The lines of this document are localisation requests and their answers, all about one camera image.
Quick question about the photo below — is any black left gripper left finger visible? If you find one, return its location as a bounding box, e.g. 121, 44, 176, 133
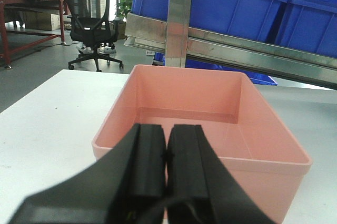
10, 124, 166, 223

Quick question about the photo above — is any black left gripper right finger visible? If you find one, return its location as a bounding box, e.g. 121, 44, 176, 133
167, 125, 273, 223

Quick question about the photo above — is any pink plastic box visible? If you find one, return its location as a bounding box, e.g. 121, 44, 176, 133
92, 65, 312, 223

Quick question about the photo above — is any blue bin on lower shelf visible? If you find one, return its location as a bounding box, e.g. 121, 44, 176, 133
152, 52, 279, 86

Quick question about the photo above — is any stainless steel shelf rack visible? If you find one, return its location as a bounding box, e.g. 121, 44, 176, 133
125, 0, 336, 89

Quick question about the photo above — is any blue plastic bin left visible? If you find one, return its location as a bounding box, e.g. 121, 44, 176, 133
131, 0, 287, 42

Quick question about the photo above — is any blue plastic bin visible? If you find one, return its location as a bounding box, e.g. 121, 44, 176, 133
131, 0, 287, 42
275, 0, 336, 57

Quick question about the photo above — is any black mesh office chair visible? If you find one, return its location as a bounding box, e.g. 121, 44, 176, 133
65, 0, 124, 72

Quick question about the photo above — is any cardboard box under workbench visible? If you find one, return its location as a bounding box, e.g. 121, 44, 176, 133
24, 12, 61, 31

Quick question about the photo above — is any blue plastic bin right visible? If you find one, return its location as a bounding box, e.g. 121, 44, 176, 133
275, 0, 336, 57

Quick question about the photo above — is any red metal workbench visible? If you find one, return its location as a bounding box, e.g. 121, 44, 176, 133
1, 0, 67, 69

